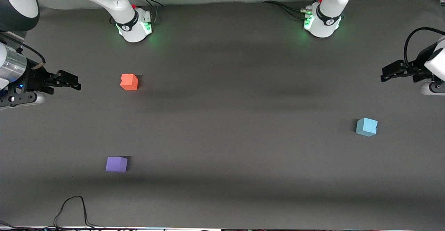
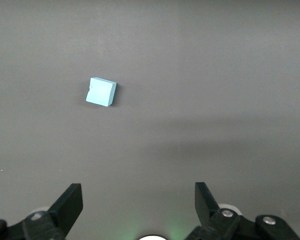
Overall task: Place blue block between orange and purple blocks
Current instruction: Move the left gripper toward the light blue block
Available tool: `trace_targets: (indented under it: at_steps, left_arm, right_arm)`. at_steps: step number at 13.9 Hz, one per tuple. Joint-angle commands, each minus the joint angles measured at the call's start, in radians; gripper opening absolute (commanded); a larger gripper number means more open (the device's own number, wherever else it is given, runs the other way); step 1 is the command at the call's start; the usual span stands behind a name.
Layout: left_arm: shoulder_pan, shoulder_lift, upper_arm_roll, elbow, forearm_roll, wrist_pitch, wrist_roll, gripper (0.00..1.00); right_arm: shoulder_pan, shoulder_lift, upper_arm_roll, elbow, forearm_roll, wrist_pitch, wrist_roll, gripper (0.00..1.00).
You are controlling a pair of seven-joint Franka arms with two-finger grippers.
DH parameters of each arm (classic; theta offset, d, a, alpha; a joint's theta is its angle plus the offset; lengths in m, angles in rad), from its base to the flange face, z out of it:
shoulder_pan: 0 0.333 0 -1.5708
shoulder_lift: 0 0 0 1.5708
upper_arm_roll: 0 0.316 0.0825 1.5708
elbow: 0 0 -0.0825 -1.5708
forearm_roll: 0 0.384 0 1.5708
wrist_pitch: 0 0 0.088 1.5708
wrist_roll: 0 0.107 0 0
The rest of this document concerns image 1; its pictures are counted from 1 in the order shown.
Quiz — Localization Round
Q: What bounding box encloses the black right arm base cable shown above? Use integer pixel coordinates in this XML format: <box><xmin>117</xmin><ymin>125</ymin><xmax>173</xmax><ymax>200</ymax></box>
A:
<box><xmin>131</xmin><ymin>0</ymin><xmax>164</xmax><ymax>25</ymax></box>

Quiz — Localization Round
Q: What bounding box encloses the thin black looped cable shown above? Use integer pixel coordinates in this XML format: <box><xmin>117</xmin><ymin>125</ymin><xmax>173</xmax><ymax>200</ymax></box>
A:
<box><xmin>54</xmin><ymin>196</ymin><xmax>105</xmax><ymax>230</ymax></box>

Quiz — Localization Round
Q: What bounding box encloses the purple foam block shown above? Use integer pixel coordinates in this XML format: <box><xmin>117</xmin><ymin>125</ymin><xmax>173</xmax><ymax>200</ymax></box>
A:
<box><xmin>105</xmin><ymin>157</ymin><xmax>128</xmax><ymax>172</ymax></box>

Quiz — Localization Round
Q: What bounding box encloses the black arm base cable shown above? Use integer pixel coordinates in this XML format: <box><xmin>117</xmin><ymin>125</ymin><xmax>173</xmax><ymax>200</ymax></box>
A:
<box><xmin>131</xmin><ymin>0</ymin><xmax>164</xmax><ymax>25</ymax></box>
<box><xmin>262</xmin><ymin>0</ymin><xmax>326</xmax><ymax>20</ymax></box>

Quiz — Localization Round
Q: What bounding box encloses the light blue foam block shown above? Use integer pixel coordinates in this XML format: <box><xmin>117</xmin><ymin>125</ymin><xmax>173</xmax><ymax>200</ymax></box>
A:
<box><xmin>356</xmin><ymin>117</ymin><xmax>378</xmax><ymax>137</ymax></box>

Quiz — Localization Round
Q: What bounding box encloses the black left arm base cable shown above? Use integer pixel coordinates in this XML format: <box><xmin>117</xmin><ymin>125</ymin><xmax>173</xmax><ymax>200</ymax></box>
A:
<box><xmin>262</xmin><ymin>0</ymin><xmax>326</xmax><ymax>20</ymax></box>

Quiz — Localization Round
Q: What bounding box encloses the orange foam block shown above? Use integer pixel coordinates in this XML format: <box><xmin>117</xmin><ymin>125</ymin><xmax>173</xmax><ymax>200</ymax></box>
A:
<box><xmin>120</xmin><ymin>74</ymin><xmax>139</xmax><ymax>91</ymax></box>

